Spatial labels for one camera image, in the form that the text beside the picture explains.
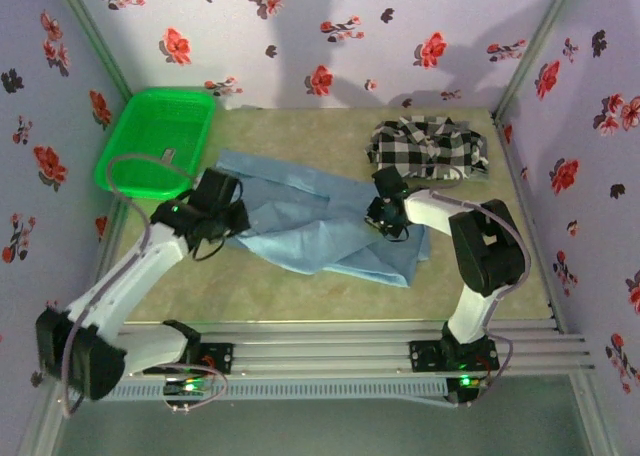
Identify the right controller circuit board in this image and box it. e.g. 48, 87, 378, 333
447, 373, 489, 407

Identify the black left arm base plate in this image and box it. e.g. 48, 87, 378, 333
143, 342, 235, 376

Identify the black white plaid shirt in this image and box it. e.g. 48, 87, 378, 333
363, 115, 491, 182

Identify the thin black left camera cable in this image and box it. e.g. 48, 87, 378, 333
191, 224, 227, 263

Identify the left controller circuit board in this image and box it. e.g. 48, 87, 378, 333
162, 375, 214, 397

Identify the right aluminium corner post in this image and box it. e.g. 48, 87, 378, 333
492, 0, 581, 120

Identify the thin black right camera cable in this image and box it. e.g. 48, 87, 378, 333
366, 215, 410, 244

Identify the aluminium corner post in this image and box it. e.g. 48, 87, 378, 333
49, 0, 136, 107
492, 0, 581, 120

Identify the grey left arm cable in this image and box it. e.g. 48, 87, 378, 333
59, 153, 229, 417

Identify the green plastic basket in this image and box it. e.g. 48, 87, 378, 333
93, 88, 217, 201

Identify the light blue long sleeve shirt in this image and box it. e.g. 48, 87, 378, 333
214, 148, 432, 290

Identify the left aluminium corner post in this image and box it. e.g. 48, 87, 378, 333
49, 0, 136, 107

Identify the aluminium rail frame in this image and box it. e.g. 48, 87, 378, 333
47, 318, 596, 377

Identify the thin black camera cable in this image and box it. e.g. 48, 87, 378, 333
191, 224, 227, 263
366, 215, 410, 244

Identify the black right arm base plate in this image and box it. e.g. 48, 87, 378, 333
408, 339, 501, 375

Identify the grey slotted cable duct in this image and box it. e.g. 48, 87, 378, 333
64, 378, 449, 402

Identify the controller circuit board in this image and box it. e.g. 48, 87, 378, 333
162, 375, 214, 397
447, 373, 489, 407

